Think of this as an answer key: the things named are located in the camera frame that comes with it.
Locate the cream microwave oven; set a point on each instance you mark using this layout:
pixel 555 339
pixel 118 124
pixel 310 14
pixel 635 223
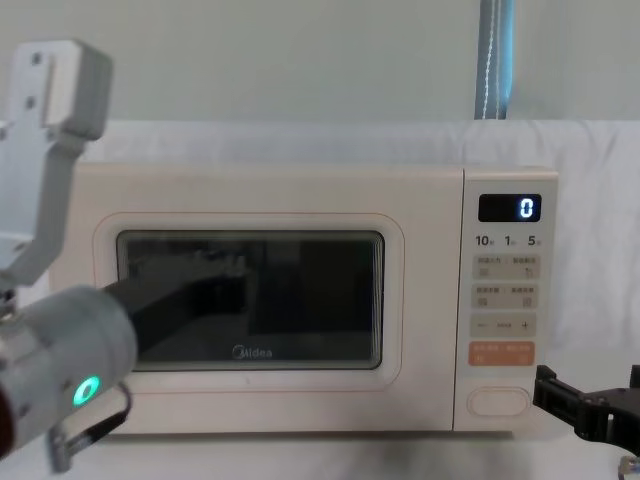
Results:
pixel 280 195

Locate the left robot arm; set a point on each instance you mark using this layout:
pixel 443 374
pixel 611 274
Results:
pixel 65 340

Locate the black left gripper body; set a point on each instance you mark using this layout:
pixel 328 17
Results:
pixel 170 300

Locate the oven control panel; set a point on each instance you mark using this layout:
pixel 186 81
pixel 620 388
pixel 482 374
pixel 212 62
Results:
pixel 505 310

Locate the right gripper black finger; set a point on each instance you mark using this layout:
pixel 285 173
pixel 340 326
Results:
pixel 635 376
pixel 550 390

